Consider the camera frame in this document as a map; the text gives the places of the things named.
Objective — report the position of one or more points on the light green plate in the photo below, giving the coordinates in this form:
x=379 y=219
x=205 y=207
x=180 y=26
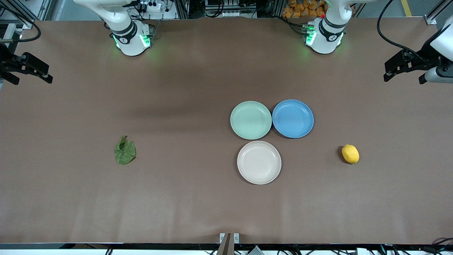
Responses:
x=251 y=120

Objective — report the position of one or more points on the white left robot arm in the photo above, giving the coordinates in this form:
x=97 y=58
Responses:
x=324 y=40

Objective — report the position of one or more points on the grey equipment rack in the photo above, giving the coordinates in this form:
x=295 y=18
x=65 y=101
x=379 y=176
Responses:
x=230 y=9

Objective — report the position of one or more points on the metal bracket with brown post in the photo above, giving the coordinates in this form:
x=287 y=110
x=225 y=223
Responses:
x=228 y=241

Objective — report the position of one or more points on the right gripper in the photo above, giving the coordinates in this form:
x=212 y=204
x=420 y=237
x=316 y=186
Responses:
x=5 y=61

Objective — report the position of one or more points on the bag of orange snacks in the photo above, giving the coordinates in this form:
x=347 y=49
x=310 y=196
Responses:
x=300 y=9

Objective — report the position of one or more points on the green lettuce leaf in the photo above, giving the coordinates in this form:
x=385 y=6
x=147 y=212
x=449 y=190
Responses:
x=125 y=152

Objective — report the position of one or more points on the white power strip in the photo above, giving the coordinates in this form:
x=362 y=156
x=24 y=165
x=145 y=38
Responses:
x=150 y=7

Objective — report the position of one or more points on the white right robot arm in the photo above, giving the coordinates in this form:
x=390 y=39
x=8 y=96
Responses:
x=131 y=42

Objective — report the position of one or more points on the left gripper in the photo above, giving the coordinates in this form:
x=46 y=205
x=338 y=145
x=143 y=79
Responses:
x=424 y=55

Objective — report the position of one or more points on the aluminium frame profile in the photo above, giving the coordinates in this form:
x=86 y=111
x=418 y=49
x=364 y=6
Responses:
x=21 y=10

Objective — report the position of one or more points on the beige plate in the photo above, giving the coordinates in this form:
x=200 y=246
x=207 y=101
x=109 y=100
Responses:
x=259 y=162

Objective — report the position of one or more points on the blue plate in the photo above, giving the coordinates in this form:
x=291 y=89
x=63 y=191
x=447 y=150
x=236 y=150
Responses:
x=293 y=118

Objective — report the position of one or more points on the yellow lemon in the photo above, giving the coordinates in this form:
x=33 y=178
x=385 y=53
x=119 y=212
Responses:
x=350 y=154

